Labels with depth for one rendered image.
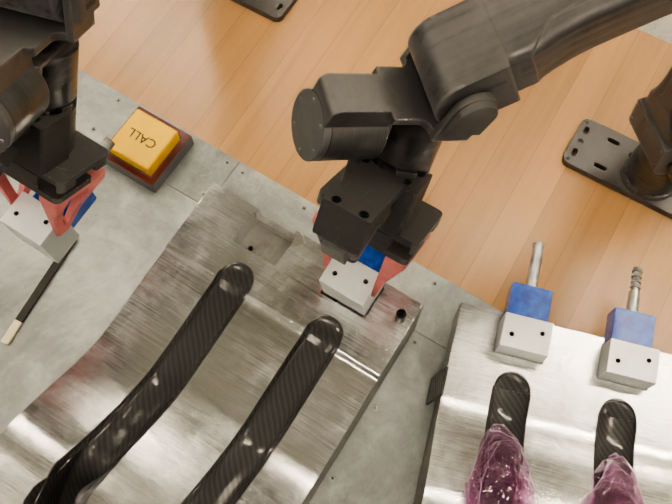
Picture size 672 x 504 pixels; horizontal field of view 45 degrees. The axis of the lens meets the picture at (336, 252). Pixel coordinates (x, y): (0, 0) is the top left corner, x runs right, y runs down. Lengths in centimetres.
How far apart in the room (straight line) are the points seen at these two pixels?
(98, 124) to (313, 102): 47
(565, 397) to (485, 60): 39
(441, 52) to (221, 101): 47
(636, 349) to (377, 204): 35
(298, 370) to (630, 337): 34
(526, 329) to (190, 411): 34
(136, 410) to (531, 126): 58
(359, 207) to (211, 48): 51
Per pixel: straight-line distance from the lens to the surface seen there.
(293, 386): 81
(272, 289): 83
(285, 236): 87
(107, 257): 97
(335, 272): 78
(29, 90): 66
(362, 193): 64
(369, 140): 64
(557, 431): 86
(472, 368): 85
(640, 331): 89
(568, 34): 62
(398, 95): 64
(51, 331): 96
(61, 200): 75
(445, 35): 62
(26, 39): 67
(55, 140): 73
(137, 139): 98
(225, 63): 107
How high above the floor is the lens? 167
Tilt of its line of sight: 69 degrees down
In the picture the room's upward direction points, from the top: 1 degrees clockwise
